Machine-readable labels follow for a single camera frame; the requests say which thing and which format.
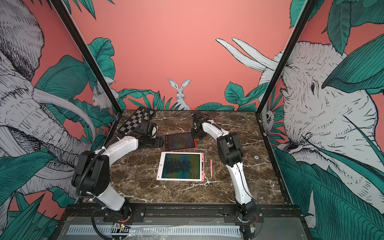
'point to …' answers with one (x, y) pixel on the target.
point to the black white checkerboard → (141, 115)
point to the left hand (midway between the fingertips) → (159, 139)
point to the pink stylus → (211, 167)
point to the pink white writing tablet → (181, 166)
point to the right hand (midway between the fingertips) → (193, 133)
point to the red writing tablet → (180, 141)
